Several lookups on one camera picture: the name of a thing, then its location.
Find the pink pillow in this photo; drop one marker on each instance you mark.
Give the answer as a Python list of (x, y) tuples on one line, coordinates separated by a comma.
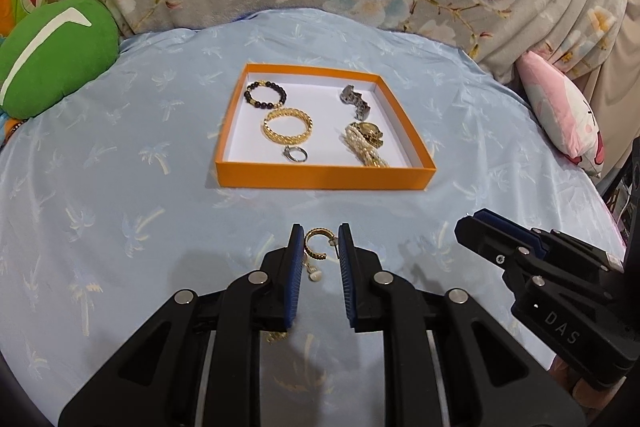
[(560, 107)]

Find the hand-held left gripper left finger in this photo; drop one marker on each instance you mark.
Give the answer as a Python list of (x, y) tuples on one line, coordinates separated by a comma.
[(296, 277)]

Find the gold wristwatch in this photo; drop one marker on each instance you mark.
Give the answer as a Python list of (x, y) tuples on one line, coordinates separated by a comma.
[(370, 132)]

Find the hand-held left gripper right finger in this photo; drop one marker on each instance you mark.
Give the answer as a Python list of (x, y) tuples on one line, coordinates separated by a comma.
[(346, 277)]

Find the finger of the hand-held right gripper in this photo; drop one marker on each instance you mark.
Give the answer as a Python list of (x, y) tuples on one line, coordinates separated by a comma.
[(480, 239), (510, 227)]

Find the pearl drop earring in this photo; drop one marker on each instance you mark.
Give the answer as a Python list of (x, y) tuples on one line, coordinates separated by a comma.
[(316, 275)]

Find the silver wristwatch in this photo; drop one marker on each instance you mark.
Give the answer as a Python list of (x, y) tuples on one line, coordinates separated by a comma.
[(357, 104)]

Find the green plush cushion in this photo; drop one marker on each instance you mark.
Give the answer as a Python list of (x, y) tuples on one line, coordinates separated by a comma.
[(60, 57)]

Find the orange cardboard box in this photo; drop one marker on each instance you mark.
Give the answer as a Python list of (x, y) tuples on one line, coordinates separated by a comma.
[(325, 177)]

